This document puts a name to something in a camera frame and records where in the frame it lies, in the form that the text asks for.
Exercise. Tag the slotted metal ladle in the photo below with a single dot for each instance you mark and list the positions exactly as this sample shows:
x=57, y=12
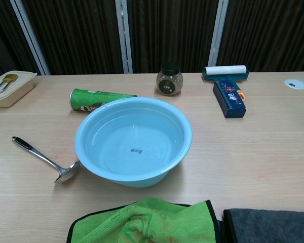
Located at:
x=65, y=174

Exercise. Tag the light blue plastic basin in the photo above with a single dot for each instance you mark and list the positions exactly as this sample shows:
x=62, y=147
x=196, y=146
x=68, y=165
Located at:
x=133, y=141

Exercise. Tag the glass spice jar black lid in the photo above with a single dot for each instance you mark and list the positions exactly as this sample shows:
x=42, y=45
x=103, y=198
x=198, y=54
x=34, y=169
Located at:
x=169, y=82

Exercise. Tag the green chips can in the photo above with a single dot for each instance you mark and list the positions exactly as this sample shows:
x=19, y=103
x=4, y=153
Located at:
x=91, y=99

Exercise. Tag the dark blue lint roller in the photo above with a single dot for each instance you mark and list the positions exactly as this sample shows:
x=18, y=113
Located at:
x=230, y=95

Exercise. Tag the green microfiber cloth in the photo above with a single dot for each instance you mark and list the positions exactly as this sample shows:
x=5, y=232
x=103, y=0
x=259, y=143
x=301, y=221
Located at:
x=147, y=222

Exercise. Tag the beige lunch box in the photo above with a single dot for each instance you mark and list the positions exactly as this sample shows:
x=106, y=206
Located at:
x=12, y=88

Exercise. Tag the brass padlock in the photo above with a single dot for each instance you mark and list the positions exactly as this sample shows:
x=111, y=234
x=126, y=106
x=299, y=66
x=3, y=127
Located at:
x=5, y=81

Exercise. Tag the dark grey towel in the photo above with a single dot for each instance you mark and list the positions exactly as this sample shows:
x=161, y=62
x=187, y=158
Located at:
x=268, y=225

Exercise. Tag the grey metal window post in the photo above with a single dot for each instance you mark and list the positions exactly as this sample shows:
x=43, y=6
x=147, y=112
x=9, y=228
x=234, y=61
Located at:
x=124, y=35
x=219, y=33
x=30, y=35

